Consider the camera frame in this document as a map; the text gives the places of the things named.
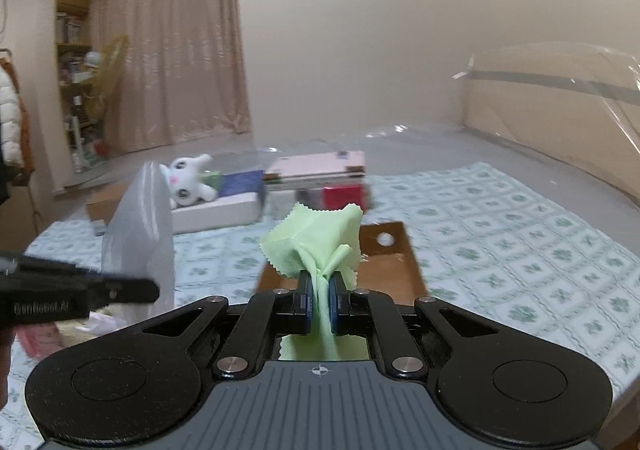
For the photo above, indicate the small green box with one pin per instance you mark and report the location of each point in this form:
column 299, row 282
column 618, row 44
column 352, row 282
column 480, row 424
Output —
column 212, row 178

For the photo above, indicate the cluttered wooden shelf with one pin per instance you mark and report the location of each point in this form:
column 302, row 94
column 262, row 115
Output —
column 78, row 64

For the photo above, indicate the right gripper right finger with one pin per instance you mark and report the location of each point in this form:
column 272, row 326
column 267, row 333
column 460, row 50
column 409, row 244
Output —
column 339, row 304

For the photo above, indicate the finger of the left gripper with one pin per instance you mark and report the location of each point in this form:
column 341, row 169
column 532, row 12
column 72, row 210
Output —
column 108, row 290

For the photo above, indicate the purple tissue pack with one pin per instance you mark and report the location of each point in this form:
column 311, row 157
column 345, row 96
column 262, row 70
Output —
column 97, row 324

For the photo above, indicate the open cardboard tray box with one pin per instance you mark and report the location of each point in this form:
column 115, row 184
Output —
column 387, row 265

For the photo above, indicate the stack of books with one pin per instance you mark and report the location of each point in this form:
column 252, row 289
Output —
column 325, row 181

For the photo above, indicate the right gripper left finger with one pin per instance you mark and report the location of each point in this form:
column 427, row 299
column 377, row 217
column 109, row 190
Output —
column 303, row 297

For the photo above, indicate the pink lidded cup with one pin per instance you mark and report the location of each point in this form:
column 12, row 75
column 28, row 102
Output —
column 39, row 341

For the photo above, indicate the floral patterned tablecloth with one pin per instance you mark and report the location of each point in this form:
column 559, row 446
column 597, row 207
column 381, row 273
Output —
column 482, row 240

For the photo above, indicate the long white blue box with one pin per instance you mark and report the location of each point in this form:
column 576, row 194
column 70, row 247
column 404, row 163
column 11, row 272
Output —
column 241, row 198

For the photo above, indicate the translucent plastic bag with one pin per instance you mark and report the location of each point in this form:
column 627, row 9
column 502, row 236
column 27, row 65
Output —
column 138, row 242

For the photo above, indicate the beige curtain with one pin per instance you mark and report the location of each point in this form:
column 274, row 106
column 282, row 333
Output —
column 183, row 77

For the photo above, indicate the white plush bunny toy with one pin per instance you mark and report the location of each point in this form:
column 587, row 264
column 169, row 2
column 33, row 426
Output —
column 184, row 179

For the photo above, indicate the green microfiber cloth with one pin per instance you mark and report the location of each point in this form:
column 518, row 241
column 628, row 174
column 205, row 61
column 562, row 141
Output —
column 320, row 242

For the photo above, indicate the white puffer jacket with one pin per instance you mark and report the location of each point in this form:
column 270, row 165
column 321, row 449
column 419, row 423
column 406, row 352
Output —
column 11, row 122

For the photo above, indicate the small brown cardboard box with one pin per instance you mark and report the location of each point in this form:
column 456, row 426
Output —
column 102, row 204

